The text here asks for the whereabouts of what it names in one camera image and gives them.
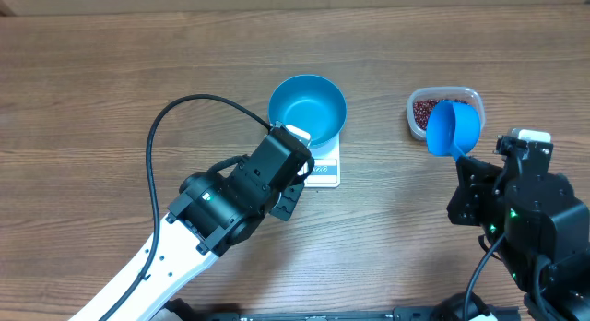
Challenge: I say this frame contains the red beans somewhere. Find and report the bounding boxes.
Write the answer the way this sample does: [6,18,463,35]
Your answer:
[410,99,467,131]

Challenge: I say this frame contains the blue bowl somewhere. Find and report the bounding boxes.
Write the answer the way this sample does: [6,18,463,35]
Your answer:
[267,74,348,149]

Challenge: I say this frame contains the clear plastic container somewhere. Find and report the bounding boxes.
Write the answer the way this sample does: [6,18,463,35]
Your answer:
[406,86,486,141]

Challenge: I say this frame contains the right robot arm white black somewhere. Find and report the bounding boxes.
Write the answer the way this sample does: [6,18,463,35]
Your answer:
[447,153,589,320]

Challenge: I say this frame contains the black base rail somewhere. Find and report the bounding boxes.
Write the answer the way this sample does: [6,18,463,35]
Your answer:
[160,298,522,321]

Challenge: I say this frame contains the white kitchen scale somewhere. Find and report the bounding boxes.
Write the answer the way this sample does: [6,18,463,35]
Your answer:
[305,136,341,188]

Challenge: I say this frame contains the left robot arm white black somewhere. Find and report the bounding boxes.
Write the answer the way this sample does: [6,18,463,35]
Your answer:
[74,125,314,320]

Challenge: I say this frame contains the blue plastic scoop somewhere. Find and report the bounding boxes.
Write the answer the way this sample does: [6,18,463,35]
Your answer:
[426,101,481,161]

